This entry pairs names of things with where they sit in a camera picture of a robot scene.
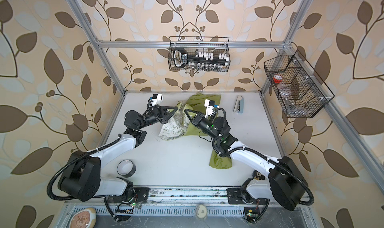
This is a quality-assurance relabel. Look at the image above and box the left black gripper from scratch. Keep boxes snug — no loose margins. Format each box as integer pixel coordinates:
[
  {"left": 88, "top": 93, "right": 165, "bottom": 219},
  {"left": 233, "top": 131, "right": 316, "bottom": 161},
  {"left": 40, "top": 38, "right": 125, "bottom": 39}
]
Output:
[{"left": 136, "top": 107, "right": 176, "bottom": 132}]

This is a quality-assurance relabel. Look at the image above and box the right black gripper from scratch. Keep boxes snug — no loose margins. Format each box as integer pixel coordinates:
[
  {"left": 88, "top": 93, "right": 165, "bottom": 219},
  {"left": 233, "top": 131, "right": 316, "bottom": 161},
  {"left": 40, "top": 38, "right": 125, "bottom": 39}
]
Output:
[{"left": 186, "top": 109, "right": 220, "bottom": 143}]

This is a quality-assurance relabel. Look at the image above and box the green jacket with cartoon print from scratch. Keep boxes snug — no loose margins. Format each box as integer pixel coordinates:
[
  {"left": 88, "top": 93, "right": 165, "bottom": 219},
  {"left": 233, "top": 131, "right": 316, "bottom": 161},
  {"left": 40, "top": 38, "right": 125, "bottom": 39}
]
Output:
[{"left": 159, "top": 93, "right": 233, "bottom": 169}]

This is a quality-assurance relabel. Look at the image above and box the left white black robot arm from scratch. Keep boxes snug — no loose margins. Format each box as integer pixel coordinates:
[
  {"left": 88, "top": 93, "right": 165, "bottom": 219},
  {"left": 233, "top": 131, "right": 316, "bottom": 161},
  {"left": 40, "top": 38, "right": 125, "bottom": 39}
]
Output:
[{"left": 47, "top": 105, "right": 178, "bottom": 202}]

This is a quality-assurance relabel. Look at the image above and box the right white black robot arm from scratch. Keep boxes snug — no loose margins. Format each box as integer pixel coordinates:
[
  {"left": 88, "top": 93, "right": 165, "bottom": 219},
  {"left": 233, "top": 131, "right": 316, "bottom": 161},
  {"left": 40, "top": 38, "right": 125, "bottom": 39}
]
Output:
[{"left": 185, "top": 107, "right": 315, "bottom": 211}]

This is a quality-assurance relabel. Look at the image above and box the black rack of vials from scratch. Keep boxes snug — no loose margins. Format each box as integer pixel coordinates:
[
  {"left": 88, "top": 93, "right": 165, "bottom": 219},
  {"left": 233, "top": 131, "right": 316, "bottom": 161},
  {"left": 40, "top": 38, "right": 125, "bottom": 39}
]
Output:
[{"left": 170, "top": 48, "right": 231, "bottom": 70}]

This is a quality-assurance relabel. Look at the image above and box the grey stapler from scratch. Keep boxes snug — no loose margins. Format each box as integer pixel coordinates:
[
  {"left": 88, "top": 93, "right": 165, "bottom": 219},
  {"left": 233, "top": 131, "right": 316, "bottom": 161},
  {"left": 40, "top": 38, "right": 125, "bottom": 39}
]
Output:
[{"left": 234, "top": 95, "right": 244, "bottom": 114}]

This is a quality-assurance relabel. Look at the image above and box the grey tape roll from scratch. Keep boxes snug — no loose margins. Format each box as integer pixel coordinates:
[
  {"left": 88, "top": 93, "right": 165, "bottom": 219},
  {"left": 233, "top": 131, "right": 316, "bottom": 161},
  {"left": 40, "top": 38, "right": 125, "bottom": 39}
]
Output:
[{"left": 117, "top": 159, "right": 137, "bottom": 178}]

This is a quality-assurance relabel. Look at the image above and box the red capped bottle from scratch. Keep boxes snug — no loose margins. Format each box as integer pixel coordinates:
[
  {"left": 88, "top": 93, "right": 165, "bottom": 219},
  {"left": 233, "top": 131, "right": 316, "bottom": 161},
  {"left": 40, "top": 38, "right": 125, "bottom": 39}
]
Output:
[{"left": 273, "top": 74, "right": 283, "bottom": 84}]

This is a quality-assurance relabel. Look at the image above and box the round white puck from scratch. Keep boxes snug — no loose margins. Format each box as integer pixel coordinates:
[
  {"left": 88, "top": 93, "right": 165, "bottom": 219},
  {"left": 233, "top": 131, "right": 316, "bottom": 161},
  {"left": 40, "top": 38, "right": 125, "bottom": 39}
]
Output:
[{"left": 195, "top": 204, "right": 208, "bottom": 220}]

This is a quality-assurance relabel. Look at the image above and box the pink white round toy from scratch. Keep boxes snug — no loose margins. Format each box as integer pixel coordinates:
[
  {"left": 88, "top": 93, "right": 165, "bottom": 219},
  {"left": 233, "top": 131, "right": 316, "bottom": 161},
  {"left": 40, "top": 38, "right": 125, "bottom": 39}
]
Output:
[{"left": 69, "top": 208, "right": 97, "bottom": 228}]

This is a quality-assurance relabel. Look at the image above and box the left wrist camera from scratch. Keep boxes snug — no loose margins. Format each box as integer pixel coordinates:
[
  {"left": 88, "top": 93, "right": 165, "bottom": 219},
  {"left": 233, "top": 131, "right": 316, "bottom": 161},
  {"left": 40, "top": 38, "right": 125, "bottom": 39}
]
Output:
[{"left": 149, "top": 93, "right": 163, "bottom": 107}]

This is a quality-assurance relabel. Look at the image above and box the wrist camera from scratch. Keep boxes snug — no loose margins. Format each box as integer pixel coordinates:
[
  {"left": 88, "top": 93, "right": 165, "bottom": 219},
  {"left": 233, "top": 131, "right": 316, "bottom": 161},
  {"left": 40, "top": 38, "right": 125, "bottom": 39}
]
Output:
[
  {"left": 149, "top": 93, "right": 163, "bottom": 107},
  {"left": 204, "top": 99, "right": 215, "bottom": 118}
]

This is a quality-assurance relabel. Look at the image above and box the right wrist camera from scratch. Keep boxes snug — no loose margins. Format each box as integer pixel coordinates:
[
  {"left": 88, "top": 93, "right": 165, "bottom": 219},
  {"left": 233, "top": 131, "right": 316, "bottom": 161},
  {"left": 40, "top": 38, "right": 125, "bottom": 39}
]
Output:
[{"left": 204, "top": 99, "right": 215, "bottom": 118}]

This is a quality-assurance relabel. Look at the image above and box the black wire basket back wall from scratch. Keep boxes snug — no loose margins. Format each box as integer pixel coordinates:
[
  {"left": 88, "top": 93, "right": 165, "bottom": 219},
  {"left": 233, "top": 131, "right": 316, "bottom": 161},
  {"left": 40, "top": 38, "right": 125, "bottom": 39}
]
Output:
[{"left": 168, "top": 36, "right": 231, "bottom": 72}]

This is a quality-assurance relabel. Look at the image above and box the black wire basket wall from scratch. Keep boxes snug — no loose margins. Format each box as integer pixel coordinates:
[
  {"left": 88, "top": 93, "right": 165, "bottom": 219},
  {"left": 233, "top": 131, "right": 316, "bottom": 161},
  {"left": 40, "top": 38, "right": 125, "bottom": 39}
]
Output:
[
  {"left": 264, "top": 50, "right": 335, "bottom": 118},
  {"left": 168, "top": 36, "right": 231, "bottom": 72}
]

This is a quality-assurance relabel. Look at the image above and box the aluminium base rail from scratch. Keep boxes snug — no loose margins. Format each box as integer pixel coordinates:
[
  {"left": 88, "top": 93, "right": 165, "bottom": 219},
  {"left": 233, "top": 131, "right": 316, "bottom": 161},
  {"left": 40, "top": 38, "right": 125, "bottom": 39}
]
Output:
[{"left": 64, "top": 185, "right": 313, "bottom": 208}]

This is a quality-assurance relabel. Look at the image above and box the black wire basket right wall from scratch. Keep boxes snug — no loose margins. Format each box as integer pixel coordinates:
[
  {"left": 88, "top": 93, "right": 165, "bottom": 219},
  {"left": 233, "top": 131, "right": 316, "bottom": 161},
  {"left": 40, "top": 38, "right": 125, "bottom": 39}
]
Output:
[{"left": 264, "top": 50, "right": 335, "bottom": 118}]

